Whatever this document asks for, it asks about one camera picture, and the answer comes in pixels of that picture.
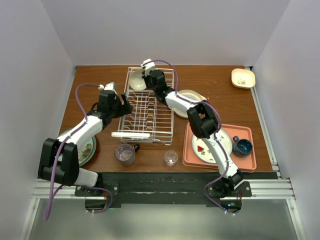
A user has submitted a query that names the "cream square panda bowl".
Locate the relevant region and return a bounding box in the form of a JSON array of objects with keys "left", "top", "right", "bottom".
[{"left": 231, "top": 68, "right": 256, "bottom": 89}]

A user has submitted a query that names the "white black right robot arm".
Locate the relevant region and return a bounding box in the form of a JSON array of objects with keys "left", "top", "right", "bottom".
[{"left": 142, "top": 69, "right": 245, "bottom": 197}]

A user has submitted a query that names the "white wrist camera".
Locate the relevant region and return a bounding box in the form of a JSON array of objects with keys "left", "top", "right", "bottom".
[
  {"left": 140, "top": 58, "right": 156, "bottom": 76},
  {"left": 98, "top": 82, "right": 117, "bottom": 94}
]

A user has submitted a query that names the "light green plate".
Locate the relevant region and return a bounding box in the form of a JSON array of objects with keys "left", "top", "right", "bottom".
[{"left": 57, "top": 128, "right": 72, "bottom": 162}]

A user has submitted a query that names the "white bowl with blue dashes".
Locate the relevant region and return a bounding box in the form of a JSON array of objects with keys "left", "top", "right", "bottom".
[{"left": 128, "top": 70, "right": 147, "bottom": 91}]

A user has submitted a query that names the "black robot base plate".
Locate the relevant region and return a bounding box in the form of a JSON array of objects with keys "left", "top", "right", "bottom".
[{"left": 74, "top": 171, "right": 253, "bottom": 211}]

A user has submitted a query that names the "white wire dish rack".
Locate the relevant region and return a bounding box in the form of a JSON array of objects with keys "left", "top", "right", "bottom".
[{"left": 111, "top": 67, "right": 174, "bottom": 146}]

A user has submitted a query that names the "small clear glass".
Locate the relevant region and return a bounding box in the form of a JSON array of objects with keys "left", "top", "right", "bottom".
[{"left": 164, "top": 150, "right": 179, "bottom": 167}]

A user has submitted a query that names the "floral plate under green plate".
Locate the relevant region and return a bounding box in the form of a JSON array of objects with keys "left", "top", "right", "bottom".
[{"left": 78, "top": 136, "right": 97, "bottom": 167}]

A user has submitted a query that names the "cream plate with blue swirl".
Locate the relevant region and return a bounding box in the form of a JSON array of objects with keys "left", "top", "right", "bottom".
[{"left": 168, "top": 89, "right": 207, "bottom": 119}]

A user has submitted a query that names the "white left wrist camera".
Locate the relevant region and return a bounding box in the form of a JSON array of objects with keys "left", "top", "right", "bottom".
[{"left": 98, "top": 82, "right": 117, "bottom": 94}]

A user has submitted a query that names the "dark blue ceramic mug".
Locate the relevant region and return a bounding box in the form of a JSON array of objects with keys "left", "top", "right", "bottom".
[{"left": 232, "top": 136, "right": 253, "bottom": 158}]

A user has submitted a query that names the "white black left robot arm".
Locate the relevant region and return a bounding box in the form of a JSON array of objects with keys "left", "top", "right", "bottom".
[{"left": 38, "top": 90, "right": 133, "bottom": 196}]

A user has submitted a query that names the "pink plastic tray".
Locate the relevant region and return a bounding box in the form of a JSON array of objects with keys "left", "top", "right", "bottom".
[{"left": 182, "top": 122, "right": 258, "bottom": 174}]

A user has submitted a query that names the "white watermelon pattern plate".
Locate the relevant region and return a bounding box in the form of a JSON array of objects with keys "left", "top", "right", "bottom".
[{"left": 191, "top": 129, "right": 233, "bottom": 164}]

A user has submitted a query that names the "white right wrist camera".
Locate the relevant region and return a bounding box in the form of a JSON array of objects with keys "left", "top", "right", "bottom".
[{"left": 140, "top": 58, "right": 156, "bottom": 76}]

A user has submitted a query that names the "purple translucent measuring cup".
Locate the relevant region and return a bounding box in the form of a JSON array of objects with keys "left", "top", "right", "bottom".
[{"left": 114, "top": 143, "right": 141, "bottom": 166}]

